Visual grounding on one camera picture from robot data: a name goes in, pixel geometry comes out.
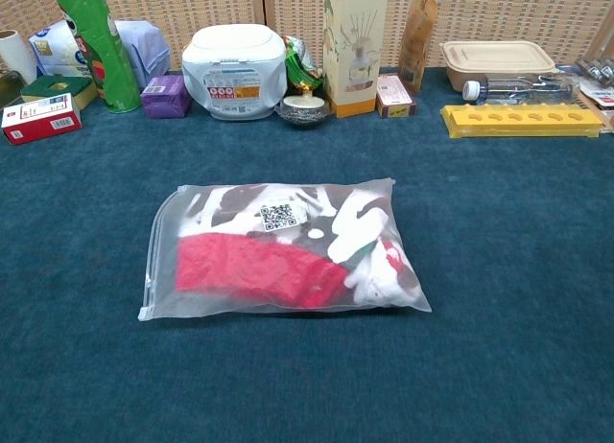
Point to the red white brown garment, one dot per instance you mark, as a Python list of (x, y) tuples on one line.
[(249, 270)]

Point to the frosted zip plastic bag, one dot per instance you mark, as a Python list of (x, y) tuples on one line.
[(163, 270)]

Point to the green snack packet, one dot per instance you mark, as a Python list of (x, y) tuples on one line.
[(299, 69)]

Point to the small black white bowl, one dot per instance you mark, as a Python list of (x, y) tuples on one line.
[(303, 111)]

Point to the pink small box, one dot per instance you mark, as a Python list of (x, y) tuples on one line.
[(394, 95)]

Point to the white wet wipes container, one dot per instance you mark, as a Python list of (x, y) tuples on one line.
[(235, 64)]

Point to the tall cream orange diffuser box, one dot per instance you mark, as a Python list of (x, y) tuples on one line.
[(355, 45)]

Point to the blue table cloth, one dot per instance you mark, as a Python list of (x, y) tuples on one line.
[(307, 390)]

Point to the purple small box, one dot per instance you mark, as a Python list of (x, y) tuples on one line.
[(165, 98)]

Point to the brown spout pouch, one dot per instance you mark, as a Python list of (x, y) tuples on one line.
[(419, 40)]

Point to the white lavender tissue pack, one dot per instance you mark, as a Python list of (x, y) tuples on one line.
[(144, 50)]

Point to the woven folding screen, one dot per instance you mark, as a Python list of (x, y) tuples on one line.
[(192, 11)]

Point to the yellow mould tray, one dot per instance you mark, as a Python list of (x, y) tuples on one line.
[(523, 126)]

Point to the clear plastic water bottle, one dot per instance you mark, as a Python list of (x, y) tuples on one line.
[(518, 89)]

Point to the beige lidded lunch container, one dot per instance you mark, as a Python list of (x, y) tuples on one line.
[(499, 57)]

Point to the green chips can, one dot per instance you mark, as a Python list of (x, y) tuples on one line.
[(103, 54)]

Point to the red white carton box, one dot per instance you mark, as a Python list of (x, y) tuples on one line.
[(38, 119)]

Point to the binder clips blister pack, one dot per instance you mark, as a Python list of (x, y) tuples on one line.
[(597, 71)]

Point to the dark green tin box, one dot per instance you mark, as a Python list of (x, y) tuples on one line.
[(9, 88)]

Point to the white paper roll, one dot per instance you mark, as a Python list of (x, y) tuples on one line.
[(16, 54)]

